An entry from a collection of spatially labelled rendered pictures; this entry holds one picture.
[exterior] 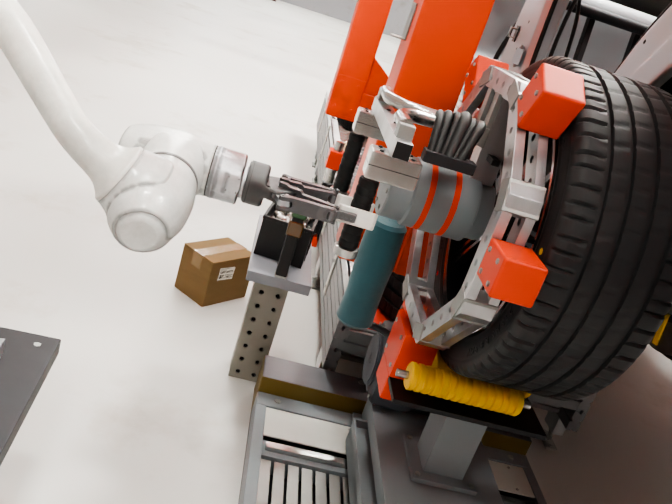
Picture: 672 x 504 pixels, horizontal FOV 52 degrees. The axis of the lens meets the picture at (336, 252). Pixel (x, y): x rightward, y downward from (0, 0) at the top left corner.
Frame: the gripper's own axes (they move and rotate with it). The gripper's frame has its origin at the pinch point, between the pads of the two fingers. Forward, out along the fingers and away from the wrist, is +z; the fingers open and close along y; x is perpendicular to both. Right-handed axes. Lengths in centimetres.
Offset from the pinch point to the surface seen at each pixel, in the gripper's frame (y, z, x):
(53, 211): -153, -93, -83
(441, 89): -54, 19, 19
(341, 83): -246, 12, -13
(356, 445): -25, 23, -66
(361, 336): -64, 24, -57
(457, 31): -54, 18, 32
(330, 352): -64, 17, -65
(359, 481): -12, 23, -66
